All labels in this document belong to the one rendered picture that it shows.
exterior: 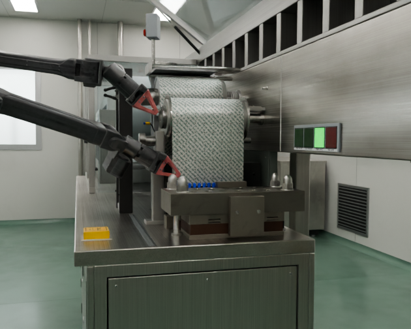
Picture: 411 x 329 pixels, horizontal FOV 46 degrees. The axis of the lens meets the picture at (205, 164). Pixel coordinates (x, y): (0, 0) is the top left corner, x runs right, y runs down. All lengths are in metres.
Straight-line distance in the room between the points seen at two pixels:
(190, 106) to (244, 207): 0.39
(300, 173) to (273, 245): 0.50
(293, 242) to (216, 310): 0.28
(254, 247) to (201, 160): 0.35
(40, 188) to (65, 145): 0.68
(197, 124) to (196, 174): 0.16
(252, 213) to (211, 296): 0.25
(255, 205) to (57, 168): 5.83
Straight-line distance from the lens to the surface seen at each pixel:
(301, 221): 1.84
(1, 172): 7.14
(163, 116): 1.54
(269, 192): 1.41
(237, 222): 1.37
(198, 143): 1.54
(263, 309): 1.42
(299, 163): 1.81
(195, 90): 1.79
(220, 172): 1.56
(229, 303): 1.38
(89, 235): 1.39
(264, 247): 1.37
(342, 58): 1.23
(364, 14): 1.19
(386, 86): 1.07
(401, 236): 4.98
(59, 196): 7.11
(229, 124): 1.57
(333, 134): 1.23
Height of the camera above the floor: 1.18
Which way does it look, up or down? 3 degrees down
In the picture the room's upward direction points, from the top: straight up
